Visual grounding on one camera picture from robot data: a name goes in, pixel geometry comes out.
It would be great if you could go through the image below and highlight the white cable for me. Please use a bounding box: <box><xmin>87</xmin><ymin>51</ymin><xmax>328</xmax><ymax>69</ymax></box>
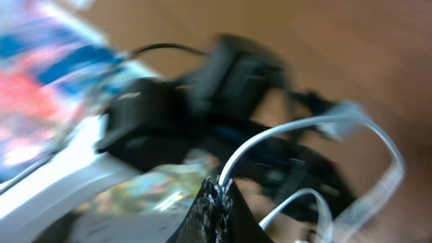
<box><xmin>217</xmin><ymin>99</ymin><xmax>406</xmax><ymax>243</ymax></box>

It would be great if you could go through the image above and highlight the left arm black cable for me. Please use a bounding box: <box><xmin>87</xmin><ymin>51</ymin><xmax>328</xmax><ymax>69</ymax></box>
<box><xmin>128</xmin><ymin>42</ymin><xmax>209</xmax><ymax>60</ymax></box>

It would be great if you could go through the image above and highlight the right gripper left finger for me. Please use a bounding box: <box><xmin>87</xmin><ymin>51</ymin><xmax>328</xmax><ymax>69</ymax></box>
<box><xmin>166</xmin><ymin>178</ymin><xmax>216</xmax><ymax>243</ymax></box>

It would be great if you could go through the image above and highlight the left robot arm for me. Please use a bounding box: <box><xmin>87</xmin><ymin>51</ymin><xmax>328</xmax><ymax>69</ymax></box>
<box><xmin>1</xmin><ymin>34</ymin><xmax>337</xmax><ymax>243</ymax></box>

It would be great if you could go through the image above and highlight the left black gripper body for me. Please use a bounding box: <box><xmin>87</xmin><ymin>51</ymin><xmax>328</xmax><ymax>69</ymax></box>
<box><xmin>202</xmin><ymin>121</ymin><xmax>354</xmax><ymax>218</ymax></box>

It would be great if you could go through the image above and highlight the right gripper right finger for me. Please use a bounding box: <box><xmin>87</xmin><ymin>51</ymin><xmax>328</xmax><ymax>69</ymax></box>
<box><xmin>215</xmin><ymin>180</ymin><xmax>273</xmax><ymax>243</ymax></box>

